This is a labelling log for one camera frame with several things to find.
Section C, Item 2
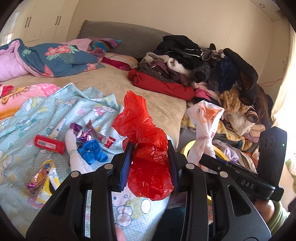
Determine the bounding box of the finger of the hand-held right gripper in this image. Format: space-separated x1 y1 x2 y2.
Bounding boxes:
199 154 276 199

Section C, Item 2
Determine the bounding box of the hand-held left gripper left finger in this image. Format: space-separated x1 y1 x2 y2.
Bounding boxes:
25 142 134 241

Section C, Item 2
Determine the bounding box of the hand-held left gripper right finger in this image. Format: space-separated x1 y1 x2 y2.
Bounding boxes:
167 140 272 241

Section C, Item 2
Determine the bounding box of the red plastic bag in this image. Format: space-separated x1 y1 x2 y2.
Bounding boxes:
112 91 174 201

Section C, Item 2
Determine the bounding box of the white plastic bag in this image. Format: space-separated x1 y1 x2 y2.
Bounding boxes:
186 100 225 166

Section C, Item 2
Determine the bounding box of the purple foil wrapper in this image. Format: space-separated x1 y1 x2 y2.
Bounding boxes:
70 122 93 142

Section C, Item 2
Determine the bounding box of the person's right forearm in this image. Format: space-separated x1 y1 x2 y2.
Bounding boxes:
266 200 290 235

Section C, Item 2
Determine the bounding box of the person's right hand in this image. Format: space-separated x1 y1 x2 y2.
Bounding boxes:
254 199 276 225

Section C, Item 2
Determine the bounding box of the yellow round basin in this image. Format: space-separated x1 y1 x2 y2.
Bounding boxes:
180 140 229 205

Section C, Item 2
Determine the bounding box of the red snack wrapper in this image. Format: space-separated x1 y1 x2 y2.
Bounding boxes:
85 119 116 149

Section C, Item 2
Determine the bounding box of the blue crumpled plastic bag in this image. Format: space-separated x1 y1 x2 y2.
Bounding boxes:
78 140 108 165

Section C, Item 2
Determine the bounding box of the white sock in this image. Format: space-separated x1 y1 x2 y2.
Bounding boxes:
65 129 93 174

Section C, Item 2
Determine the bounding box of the beige bed sheet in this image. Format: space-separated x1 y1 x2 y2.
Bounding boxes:
0 62 186 149

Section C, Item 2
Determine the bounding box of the light blue cartoon blanket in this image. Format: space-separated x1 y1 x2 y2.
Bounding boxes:
0 83 178 241

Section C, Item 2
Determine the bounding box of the red cylindrical can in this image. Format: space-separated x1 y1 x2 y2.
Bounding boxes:
34 134 65 155

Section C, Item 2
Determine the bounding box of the red jacket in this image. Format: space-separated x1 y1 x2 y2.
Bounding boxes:
128 69 195 101

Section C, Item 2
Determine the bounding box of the yellow packet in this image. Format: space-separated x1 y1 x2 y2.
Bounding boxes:
36 160 61 204

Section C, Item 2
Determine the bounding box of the pink snack wrapper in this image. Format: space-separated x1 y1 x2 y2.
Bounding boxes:
25 168 50 190

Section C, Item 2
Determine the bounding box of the dark red pillow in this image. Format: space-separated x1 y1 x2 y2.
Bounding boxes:
101 53 139 71

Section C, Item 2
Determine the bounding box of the pile of clothes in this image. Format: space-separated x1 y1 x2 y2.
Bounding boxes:
139 35 273 160

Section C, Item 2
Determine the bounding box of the pink cartoon blanket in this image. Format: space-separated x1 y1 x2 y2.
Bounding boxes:
0 83 60 121

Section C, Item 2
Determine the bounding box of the striped pillow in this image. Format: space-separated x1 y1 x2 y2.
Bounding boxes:
89 39 122 57

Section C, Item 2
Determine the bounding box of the blue floral quilt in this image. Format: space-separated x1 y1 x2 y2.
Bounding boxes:
0 38 105 81

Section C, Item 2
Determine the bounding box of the grey quilted headboard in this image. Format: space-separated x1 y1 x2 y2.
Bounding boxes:
76 20 176 59

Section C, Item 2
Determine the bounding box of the white wardrobe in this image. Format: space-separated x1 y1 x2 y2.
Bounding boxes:
0 0 79 47

